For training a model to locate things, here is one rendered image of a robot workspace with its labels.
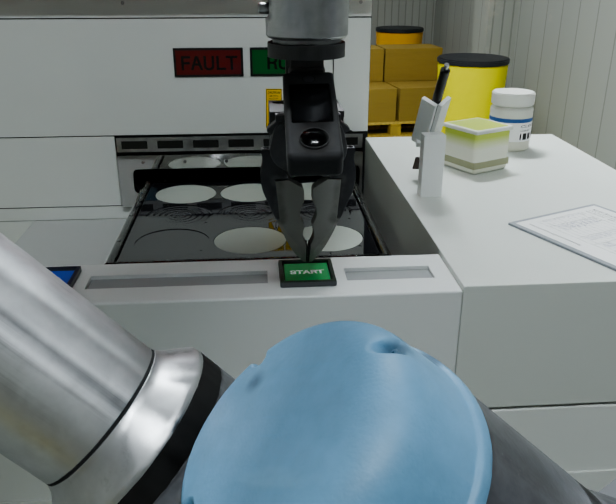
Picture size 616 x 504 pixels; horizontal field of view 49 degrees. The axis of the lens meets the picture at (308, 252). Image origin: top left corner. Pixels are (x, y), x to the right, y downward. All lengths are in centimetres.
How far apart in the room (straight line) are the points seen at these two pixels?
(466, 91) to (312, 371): 418
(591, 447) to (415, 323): 27
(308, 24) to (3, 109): 79
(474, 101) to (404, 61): 145
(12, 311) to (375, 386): 18
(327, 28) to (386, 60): 512
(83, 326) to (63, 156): 95
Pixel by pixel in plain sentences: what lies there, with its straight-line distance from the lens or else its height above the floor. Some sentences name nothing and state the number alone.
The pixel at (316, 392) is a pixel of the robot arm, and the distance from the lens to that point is 27.
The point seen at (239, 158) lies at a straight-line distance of 124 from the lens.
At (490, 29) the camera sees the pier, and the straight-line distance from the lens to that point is 519.
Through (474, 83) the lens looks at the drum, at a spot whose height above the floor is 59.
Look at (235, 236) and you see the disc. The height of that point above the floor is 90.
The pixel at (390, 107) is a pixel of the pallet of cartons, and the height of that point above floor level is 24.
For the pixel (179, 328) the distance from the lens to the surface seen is 67.
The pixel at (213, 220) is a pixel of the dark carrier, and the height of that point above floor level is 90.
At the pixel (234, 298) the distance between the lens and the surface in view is 65.
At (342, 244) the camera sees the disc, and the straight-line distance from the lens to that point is 93.
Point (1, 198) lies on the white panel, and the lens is 135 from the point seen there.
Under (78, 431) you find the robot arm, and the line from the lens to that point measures 35.
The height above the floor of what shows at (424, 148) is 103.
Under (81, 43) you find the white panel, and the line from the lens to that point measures 125.
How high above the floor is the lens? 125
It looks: 23 degrees down
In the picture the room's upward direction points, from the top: straight up
